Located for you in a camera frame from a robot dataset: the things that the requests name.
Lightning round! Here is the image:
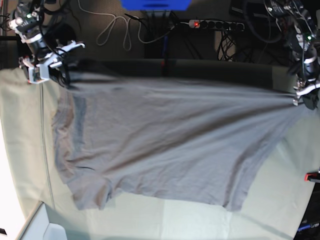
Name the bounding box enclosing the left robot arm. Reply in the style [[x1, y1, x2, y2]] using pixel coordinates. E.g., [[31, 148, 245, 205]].
[[264, 0, 320, 110]]

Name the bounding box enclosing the white plastic bin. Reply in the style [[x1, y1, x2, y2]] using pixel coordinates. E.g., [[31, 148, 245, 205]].
[[15, 201, 68, 240]]

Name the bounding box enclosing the red clamp right edge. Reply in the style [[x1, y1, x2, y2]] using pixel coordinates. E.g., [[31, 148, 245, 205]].
[[304, 171, 320, 184]]

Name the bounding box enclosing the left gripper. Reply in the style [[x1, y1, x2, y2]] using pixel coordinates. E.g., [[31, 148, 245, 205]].
[[293, 77, 320, 110]]

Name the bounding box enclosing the white power strip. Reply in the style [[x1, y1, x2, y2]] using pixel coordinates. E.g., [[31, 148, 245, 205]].
[[188, 19, 245, 32]]

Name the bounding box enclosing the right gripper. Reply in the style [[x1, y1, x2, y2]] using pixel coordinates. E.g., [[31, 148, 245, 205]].
[[19, 40, 85, 88]]

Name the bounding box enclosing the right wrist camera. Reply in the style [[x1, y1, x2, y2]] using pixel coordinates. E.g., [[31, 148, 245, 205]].
[[28, 66, 50, 84]]

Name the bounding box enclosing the blue plastic crate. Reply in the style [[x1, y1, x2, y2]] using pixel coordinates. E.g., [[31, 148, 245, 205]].
[[120, 0, 191, 11]]

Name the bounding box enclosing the white cable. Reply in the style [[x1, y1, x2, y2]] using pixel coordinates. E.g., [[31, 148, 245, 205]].
[[77, 0, 176, 51]]

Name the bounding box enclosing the grey t-shirt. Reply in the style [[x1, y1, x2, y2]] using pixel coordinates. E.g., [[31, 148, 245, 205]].
[[52, 63, 309, 211]]

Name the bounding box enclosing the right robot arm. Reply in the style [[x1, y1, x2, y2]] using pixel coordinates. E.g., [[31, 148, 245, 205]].
[[8, 0, 86, 87]]

